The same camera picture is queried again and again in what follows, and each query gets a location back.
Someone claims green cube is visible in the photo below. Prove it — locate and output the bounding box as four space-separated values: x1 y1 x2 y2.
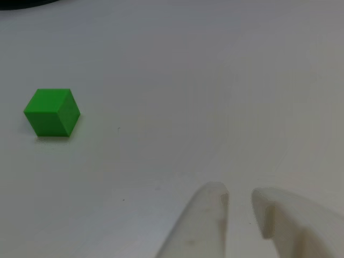
23 88 81 138

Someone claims black curved object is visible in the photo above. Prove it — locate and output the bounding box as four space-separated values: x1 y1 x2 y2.
0 0 60 11

